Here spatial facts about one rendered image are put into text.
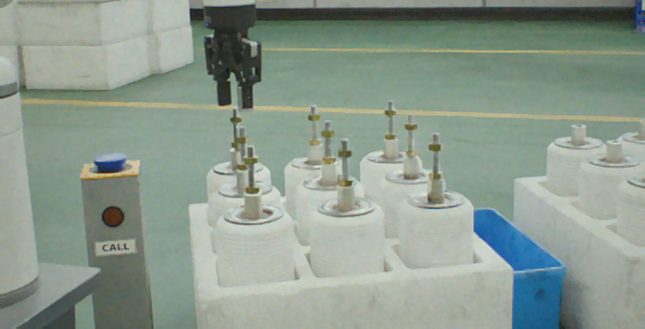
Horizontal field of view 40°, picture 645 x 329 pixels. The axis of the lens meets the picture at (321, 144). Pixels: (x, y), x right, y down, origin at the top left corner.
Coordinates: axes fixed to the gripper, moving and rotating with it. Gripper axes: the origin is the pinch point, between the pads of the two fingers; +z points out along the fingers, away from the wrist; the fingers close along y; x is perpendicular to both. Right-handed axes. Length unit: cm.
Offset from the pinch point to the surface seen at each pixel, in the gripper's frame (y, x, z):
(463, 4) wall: -342, 353, 26
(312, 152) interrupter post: 5.3, 9.9, 8.5
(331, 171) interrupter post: 16.6, 5.9, 8.4
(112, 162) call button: 12.9, -23.8, 3.0
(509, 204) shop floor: -19, 76, 36
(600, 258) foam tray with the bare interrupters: 40, 34, 21
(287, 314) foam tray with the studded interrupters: 29.9, -9.8, 20.7
